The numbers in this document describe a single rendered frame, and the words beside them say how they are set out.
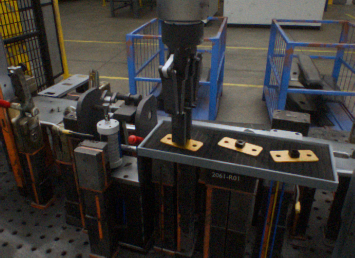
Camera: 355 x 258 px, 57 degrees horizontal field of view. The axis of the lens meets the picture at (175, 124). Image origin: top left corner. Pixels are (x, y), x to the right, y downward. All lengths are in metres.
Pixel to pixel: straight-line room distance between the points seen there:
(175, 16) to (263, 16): 8.29
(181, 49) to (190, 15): 0.06
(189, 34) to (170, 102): 0.12
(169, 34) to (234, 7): 8.21
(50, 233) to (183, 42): 0.83
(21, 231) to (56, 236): 0.13
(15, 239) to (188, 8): 0.93
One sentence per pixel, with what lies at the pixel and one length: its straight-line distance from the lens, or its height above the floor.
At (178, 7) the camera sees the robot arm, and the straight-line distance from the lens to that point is 0.55.
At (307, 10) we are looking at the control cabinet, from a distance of 8.95.
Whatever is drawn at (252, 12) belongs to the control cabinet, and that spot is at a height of 0.37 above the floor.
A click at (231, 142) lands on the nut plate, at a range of 0.68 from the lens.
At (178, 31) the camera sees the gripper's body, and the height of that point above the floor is 1.39.
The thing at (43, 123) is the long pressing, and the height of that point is 1.00.
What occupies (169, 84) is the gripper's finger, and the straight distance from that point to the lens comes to 0.57.
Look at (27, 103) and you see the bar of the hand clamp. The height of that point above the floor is 1.10.
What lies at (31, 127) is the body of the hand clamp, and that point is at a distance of 1.14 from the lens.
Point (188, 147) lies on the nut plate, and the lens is 0.65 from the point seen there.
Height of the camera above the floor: 1.50
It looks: 26 degrees down
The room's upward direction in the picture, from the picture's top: straight up
